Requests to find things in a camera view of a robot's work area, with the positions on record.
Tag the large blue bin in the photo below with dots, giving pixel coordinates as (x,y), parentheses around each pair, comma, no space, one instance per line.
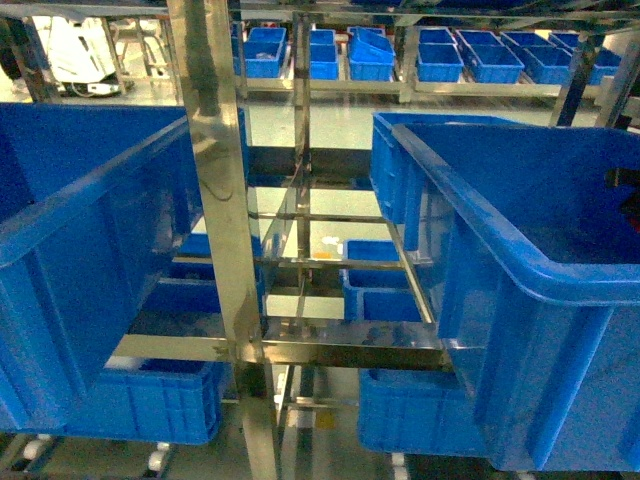
(96,201)
(534,237)

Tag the white machine in background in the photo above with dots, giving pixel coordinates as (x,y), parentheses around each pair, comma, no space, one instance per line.
(79,54)

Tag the stainless steel vertical post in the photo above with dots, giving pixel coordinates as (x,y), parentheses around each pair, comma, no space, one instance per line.
(203,48)

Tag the large blue bin upper right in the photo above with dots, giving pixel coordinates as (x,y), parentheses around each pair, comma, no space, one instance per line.
(534,237)

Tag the large blue bin upper left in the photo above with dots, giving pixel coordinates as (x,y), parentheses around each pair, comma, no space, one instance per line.
(96,201)

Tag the blue bin lower left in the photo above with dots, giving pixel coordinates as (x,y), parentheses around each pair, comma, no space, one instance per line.
(170,401)

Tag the blue bin lower right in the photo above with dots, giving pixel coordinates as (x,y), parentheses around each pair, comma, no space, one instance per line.
(416,412)

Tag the small blue bin on floor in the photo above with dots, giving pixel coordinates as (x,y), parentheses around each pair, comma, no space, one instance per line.
(376,295)

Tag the blue bin behind right bin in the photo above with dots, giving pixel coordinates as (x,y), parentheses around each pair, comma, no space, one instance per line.
(386,165)

